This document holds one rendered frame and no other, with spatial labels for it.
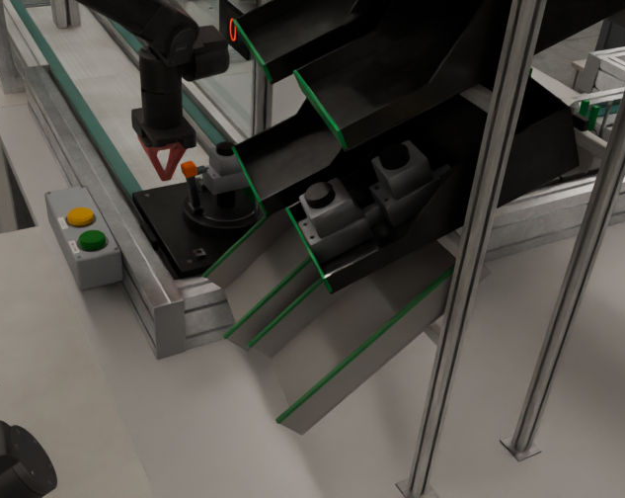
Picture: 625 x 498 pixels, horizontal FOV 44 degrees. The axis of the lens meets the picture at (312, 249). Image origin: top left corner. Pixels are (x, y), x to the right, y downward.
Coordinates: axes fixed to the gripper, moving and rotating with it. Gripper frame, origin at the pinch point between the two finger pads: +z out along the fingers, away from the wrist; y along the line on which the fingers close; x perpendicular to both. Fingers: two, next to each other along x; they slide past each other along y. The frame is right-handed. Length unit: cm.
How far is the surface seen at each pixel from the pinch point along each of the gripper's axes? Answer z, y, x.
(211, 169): 0.7, 0.2, -7.6
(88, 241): 9.0, 0.1, 12.6
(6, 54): 11, 81, 10
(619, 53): 10, 32, -134
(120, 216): 10.5, 7.0, 5.6
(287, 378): 6.2, -40.5, -0.7
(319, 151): -16.7, -28.3, -9.8
